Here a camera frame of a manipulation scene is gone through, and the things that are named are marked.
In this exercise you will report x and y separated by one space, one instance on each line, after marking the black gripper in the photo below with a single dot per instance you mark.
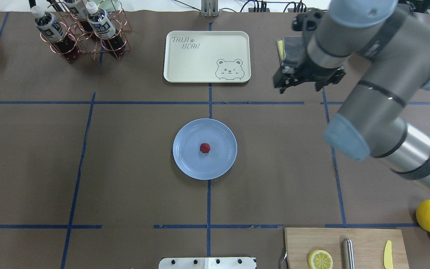
315 71

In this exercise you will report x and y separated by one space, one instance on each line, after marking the red strawberry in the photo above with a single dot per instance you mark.
205 148

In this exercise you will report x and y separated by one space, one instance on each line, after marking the blue ceramic plate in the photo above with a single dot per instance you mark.
192 161

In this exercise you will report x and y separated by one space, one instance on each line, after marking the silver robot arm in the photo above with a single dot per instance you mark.
398 48

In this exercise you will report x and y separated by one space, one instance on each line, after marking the grey folded cloth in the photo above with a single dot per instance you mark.
290 49

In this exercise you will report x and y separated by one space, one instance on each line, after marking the cream bear tray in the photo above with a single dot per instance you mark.
207 57

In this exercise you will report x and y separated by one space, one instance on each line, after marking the half lemon slice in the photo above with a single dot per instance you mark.
320 259

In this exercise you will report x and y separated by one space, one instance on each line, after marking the steel rod black tip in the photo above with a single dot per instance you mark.
348 251

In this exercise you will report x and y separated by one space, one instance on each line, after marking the yellow plastic knife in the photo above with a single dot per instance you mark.
387 255

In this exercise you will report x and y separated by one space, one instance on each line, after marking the water bottle front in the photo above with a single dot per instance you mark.
101 22

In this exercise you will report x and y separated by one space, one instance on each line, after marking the water bottle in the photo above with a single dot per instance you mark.
101 22
79 11
53 32

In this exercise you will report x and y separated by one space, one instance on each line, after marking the water bottle left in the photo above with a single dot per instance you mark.
79 11

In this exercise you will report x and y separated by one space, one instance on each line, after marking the water bottle right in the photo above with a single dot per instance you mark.
53 32

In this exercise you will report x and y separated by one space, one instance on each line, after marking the aluminium frame post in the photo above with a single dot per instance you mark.
209 8

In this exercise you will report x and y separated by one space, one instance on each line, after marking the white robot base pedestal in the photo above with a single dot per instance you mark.
208 263

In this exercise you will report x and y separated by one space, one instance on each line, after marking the copper wire bottle rack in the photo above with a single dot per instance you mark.
89 43

